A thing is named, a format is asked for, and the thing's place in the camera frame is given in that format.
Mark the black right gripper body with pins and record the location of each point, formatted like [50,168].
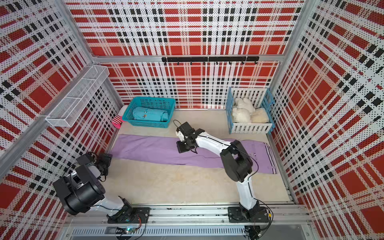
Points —
[184,145]

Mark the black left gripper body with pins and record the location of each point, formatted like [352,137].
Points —
[104,161]

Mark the purple long pants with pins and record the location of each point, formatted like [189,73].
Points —
[163,150]

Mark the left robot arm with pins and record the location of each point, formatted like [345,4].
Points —
[81,190]

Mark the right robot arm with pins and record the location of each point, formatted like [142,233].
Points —
[238,164]

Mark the teal plastic basket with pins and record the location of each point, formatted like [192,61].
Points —
[166,104]

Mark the folded teal garment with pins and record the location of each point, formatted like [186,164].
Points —
[154,115]

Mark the white fluffy plush toy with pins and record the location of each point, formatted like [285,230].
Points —
[242,110]

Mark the green circuit board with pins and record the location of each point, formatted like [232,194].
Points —
[125,231]

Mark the cream fluffy cushion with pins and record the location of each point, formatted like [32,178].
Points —
[259,116]

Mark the blue white slatted crate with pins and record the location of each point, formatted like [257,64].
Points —
[260,98]

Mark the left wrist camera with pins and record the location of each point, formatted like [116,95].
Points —
[85,159]

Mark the white wire wall basket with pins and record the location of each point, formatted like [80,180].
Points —
[69,109]

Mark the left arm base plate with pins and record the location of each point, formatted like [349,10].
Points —
[130,216]

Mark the black hook rail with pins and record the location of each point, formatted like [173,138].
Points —
[210,59]

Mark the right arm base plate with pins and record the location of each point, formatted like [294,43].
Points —
[255,215]

